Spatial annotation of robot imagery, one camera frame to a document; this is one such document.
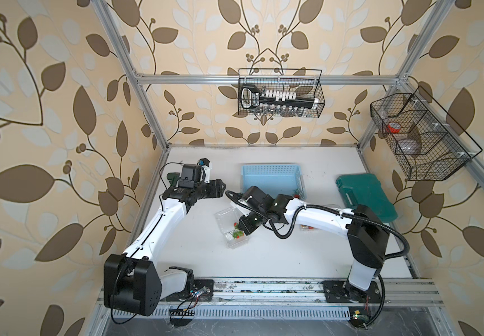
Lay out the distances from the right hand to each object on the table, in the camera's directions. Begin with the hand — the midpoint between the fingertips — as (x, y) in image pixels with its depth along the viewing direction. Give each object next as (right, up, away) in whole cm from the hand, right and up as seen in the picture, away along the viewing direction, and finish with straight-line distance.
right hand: (238, 227), depth 81 cm
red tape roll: (+61, +39, 0) cm, 72 cm away
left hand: (-10, +17, +1) cm, 20 cm away
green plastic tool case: (+58, +13, +15) cm, 62 cm away
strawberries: (-1, -4, +4) cm, 5 cm away
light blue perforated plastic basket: (+24, +17, +26) cm, 39 cm away
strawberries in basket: (+27, +10, +18) cm, 34 cm away
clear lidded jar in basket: (+66, +32, -1) cm, 73 cm away
